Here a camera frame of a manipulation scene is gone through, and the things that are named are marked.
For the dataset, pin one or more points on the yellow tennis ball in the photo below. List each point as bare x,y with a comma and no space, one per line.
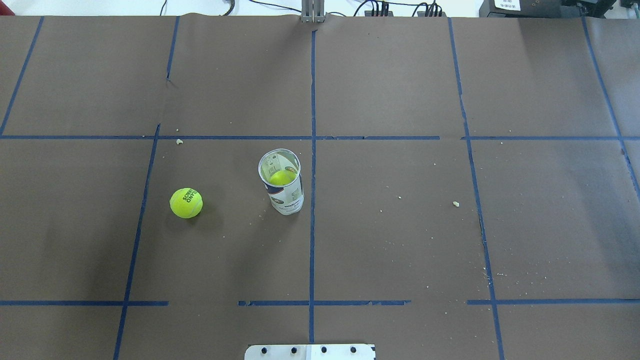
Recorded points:
186,203

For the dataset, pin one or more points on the tennis ball inside can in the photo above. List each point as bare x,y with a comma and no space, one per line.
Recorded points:
282,178

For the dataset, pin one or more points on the white tennis ball can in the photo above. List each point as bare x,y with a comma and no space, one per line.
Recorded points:
289,199

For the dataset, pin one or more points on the brown paper table cover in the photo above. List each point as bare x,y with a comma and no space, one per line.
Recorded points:
471,187

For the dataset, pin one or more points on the black desktop computer box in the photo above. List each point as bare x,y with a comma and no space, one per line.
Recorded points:
546,9

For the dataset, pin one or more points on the aluminium frame post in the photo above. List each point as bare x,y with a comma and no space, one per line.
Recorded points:
313,11

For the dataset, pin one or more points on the white camera stand pole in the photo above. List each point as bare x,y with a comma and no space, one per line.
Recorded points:
336,351

